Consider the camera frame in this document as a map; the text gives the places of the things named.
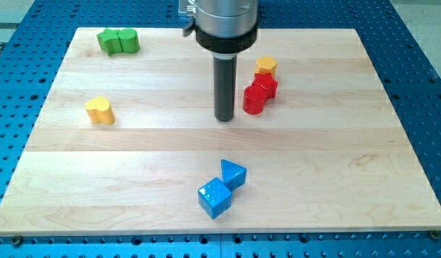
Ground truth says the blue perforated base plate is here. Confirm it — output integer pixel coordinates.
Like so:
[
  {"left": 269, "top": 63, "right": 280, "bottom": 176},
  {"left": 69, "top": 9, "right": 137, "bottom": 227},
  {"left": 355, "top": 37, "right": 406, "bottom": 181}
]
[{"left": 0, "top": 1, "right": 441, "bottom": 257}]

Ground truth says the blue triangle block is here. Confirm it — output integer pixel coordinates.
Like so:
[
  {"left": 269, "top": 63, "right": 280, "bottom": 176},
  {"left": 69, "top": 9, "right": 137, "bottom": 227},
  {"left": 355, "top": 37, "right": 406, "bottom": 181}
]
[{"left": 220, "top": 159, "right": 247, "bottom": 191}]

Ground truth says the green star block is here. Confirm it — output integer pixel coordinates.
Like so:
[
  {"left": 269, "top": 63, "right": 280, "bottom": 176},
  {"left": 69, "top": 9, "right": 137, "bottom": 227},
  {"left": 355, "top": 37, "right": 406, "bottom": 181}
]
[{"left": 97, "top": 28, "right": 122, "bottom": 56}]

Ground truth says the green cylinder block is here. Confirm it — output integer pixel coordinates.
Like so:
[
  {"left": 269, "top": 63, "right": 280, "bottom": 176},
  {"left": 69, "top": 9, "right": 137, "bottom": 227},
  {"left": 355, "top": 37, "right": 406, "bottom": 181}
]
[{"left": 118, "top": 28, "right": 140, "bottom": 54}]

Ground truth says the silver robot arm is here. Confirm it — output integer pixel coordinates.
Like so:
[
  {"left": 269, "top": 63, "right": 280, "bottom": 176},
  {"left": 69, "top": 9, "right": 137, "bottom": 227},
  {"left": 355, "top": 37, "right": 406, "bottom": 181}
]
[{"left": 183, "top": 0, "right": 259, "bottom": 122}]

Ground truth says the wooden board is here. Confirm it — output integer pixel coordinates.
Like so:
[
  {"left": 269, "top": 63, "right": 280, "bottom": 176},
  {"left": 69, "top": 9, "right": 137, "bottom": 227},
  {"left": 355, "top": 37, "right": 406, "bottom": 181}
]
[{"left": 0, "top": 28, "right": 441, "bottom": 236}]

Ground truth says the yellow hexagon block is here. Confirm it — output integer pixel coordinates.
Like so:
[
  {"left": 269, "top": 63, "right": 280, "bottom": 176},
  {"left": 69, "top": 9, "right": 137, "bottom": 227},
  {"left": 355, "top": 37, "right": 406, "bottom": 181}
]
[{"left": 254, "top": 56, "right": 277, "bottom": 77}]

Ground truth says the yellow heart block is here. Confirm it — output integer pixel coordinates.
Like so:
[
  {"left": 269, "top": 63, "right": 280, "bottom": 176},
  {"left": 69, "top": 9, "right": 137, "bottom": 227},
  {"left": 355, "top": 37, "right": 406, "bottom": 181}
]
[{"left": 84, "top": 96, "right": 115, "bottom": 125}]

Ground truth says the red cylinder block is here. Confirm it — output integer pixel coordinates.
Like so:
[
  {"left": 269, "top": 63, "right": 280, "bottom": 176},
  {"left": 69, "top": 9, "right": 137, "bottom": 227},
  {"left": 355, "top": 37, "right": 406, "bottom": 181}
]
[{"left": 243, "top": 85, "right": 266, "bottom": 115}]

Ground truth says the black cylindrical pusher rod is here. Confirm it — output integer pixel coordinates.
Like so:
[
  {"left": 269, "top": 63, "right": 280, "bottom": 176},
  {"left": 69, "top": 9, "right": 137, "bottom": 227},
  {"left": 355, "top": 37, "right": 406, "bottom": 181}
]
[{"left": 213, "top": 53, "right": 237, "bottom": 122}]

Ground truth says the blue cube block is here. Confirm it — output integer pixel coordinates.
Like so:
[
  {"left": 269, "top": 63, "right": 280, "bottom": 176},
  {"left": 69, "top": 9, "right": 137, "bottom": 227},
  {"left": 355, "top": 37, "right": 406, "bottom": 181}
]
[{"left": 198, "top": 178, "right": 232, "bottom": 219}]

